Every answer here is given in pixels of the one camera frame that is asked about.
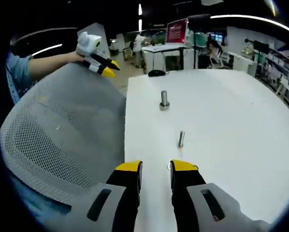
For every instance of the shelf with white bins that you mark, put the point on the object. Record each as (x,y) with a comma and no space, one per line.
(282,70)

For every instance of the red display board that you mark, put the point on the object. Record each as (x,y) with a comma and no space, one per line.
(176,31)

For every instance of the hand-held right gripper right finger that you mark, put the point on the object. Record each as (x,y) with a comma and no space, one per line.
(185,188)

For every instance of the black computer mouse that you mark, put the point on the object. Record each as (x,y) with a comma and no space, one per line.
(156,73)

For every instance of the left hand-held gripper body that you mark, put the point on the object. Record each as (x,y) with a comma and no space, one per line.
(89,43)

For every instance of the grey mesh office chair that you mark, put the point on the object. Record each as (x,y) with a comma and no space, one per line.
(62,133)

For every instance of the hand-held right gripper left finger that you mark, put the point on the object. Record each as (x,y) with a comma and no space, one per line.
(127,188)

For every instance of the white office chair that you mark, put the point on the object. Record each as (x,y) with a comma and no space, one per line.
(224,60)

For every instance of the curved ceiling light strip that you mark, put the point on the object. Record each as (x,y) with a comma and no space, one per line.
(250,19)

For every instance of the small threaded metal stud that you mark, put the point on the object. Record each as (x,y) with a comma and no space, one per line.
(181,139)

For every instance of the large threaded metal stud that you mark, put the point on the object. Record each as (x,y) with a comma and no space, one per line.
(164,99)

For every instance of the white desk under display board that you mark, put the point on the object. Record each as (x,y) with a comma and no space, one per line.
(168,55)

